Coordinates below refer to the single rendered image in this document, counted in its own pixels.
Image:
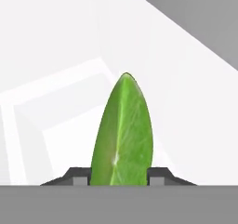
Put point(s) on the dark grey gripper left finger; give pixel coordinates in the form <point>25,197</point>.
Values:
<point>76,173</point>

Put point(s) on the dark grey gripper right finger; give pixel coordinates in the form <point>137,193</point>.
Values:
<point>159,172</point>

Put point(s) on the green lemon wedge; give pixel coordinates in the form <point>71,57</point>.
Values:
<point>125,134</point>

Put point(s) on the white fridge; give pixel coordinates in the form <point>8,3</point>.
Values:
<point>55,79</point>

